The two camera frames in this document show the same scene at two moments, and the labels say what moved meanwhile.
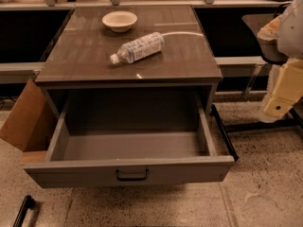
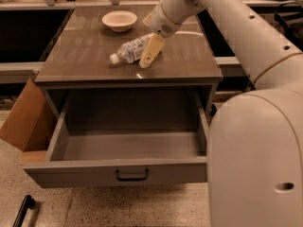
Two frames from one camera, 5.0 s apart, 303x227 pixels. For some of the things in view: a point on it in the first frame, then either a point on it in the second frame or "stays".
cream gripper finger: (289, 88) to (153, 46)
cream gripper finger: (272, 30) to (148, 20)
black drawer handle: (132, 178) stays
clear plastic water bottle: (139, 48) stays
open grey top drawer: (97, 157) stays
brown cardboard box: (29, 124) stays
